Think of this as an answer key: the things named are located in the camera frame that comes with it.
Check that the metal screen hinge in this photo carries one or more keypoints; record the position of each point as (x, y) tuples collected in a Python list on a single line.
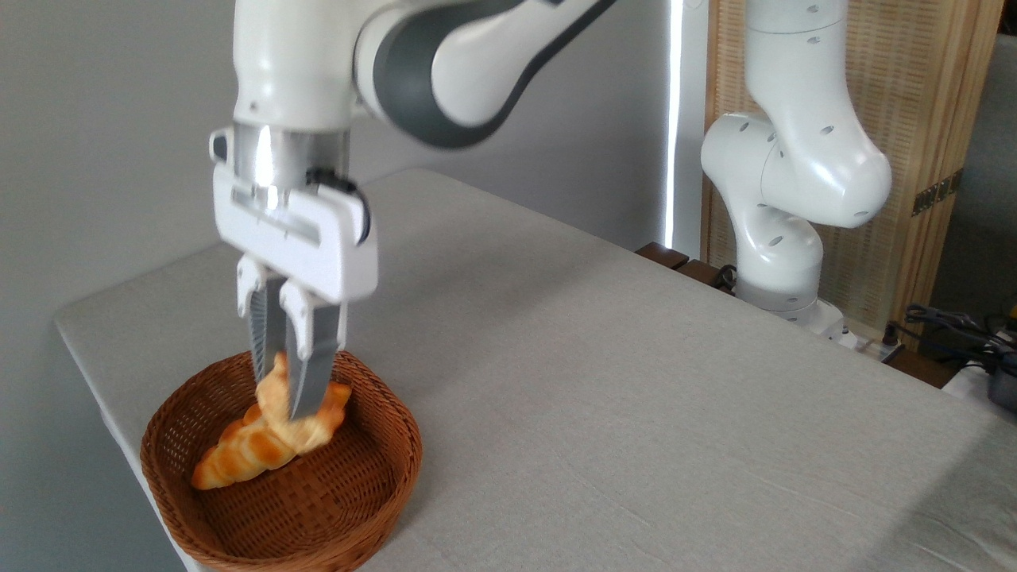
[(937, 192)]

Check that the long braided bread loaf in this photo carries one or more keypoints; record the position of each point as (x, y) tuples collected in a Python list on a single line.
[(234, 459)]

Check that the white power strip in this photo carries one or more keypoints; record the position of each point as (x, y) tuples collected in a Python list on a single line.
[(870, 345)]

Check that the small pale bread piece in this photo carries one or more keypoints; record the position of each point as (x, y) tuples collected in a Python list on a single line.
[(274, 393)]

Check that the grey tablecloth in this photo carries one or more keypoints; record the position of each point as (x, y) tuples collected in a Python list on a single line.
[(636, 437)]

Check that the dark grey container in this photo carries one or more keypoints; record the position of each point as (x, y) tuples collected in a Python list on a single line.
[(1005, 389)]

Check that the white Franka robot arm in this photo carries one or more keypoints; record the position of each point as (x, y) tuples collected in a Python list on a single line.
[(794, 159)]

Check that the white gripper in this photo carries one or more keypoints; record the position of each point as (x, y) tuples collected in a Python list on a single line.
[(318, 246)]

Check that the brown woven wicker basket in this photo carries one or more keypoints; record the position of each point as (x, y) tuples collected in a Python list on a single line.
[(318, 508)]

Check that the dark wooden block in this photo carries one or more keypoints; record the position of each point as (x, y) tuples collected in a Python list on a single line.
[(703, 274), (663, 254)]

